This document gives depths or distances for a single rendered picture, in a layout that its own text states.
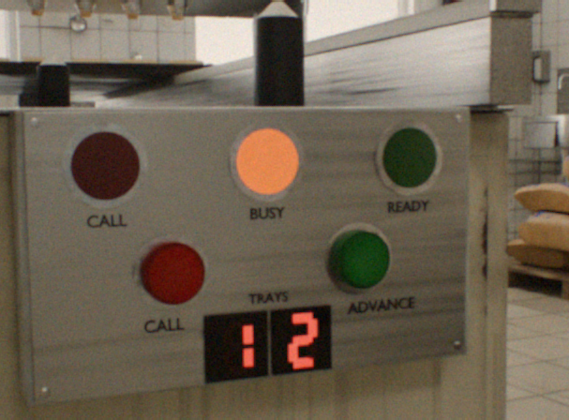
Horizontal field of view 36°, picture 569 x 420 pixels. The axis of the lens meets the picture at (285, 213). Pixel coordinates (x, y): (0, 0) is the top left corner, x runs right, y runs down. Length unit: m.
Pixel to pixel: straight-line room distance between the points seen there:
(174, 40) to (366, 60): 4.13
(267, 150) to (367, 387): 0.16
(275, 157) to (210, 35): 4.48
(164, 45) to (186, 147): 4.30
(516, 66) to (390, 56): 0.12
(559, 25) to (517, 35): 5.45
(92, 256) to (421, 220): 0.18
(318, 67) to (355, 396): 0.30
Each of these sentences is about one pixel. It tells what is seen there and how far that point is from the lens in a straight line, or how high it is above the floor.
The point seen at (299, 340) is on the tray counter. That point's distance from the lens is 0.46.
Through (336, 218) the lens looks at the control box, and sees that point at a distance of 0.46.
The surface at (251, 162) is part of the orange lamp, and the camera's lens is 0.44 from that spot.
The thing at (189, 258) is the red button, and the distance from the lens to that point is 0.42.
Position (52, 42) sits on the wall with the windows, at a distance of 4.57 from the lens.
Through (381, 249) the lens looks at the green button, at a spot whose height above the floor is 0.77.
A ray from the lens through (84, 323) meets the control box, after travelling 0.43.
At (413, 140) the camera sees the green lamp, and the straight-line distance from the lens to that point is 0.47.
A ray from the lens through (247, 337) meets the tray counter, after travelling 0.45.
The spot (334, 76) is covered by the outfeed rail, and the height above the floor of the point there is 0.87.
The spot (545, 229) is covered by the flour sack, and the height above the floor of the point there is 0.33.
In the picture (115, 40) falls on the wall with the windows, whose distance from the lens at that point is 4.65.
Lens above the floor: 0.83
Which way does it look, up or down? 5 degrees down
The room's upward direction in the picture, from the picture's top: 1 degrees counter-clockwise
